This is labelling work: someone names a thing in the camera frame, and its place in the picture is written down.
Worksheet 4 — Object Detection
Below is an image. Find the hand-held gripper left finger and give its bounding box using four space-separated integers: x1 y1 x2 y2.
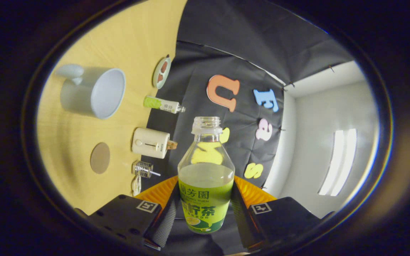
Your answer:
74 175 180 251

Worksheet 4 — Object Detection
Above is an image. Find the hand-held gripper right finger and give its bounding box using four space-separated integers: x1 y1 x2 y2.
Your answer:
231 175 335 251

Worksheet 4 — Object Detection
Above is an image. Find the green label juice bottle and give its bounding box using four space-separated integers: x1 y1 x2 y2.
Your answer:
178 116 235 234

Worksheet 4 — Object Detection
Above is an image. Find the round brown coaster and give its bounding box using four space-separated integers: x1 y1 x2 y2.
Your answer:
90 142 111 174

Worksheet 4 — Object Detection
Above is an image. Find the pale blue ceramic cup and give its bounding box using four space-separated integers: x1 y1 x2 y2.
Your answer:
55 64 126 119

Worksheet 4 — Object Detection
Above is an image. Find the small white green bottle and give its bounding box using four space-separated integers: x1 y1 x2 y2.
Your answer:
143 95 186 114

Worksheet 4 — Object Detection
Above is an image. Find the white divided tray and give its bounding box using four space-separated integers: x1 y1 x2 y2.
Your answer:
131 175 142 197

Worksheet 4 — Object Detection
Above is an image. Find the cream toaster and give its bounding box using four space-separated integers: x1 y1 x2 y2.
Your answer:
132 127 170 159

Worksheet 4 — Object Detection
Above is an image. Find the ceiling light panel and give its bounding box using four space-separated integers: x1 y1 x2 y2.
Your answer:
318 129 357 197

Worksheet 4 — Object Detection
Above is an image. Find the pale green plate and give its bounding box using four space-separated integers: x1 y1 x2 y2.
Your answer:
152 55 172 89

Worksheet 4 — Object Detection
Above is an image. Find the wooden table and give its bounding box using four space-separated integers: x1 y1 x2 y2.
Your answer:
36 0 188 215

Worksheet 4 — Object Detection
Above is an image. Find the black backdrop cloth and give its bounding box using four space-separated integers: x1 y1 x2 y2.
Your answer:
139 0 355 256

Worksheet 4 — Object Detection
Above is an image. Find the wire mesh holder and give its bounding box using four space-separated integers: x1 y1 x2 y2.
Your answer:
132 161 154 178

